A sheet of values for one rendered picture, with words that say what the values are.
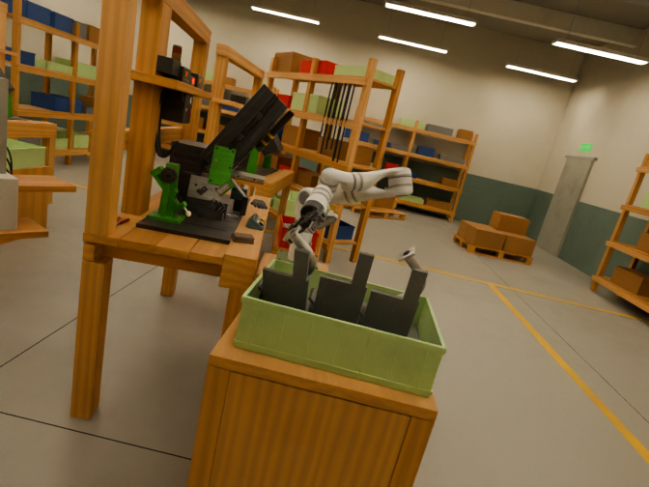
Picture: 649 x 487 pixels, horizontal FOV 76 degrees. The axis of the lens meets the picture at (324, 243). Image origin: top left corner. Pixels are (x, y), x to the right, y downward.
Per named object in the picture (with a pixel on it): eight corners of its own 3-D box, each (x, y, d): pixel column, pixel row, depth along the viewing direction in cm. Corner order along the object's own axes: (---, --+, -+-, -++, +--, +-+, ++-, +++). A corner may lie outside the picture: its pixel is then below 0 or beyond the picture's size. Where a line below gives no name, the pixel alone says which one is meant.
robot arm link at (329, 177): (320, 164, 146) (353, 164, 152) (313, 184, 152) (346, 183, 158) (326, 177, 142) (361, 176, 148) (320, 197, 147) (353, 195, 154)
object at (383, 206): (380, 210, 982) (384, 191, 971) (404, 220, 922) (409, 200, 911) (340, 206, 909) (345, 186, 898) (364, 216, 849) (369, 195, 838)
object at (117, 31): (189, 184, 311) (210, 45, 287) (106, 237, 169) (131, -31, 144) (178, 182, 310) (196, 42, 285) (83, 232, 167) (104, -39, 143)
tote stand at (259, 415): (368, 486, 190) (416, 331, 170) (370, 611, 140) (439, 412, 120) (223, 449, 191) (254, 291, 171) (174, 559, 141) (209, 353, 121)
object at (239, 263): (268, 216, 323) (271, 198, 320) (251, 292, 180) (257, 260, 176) (249, 213, 321) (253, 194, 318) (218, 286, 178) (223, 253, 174)
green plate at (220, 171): (230, 188, 235) (237, 152, 235) (229, 187, 227) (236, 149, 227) (209, 184, 234) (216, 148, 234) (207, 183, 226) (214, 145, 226)
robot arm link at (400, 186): (416, 195, 164) (359, 203, 178) (414, 171, 164) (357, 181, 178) (408, 194, 156) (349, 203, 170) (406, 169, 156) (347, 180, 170)
